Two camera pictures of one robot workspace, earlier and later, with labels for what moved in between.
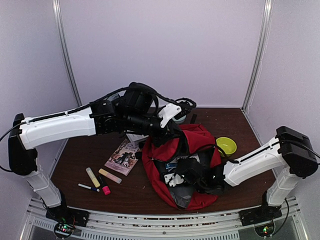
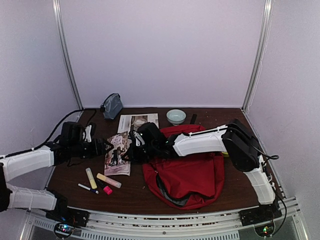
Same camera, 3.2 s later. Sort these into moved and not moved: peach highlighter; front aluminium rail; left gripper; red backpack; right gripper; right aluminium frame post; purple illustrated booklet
Moved: purple illustrated booklet; peach highlighter; right gripper; left gripper; red backpack
Not moved: right aluminium frame post; front aluminium rail
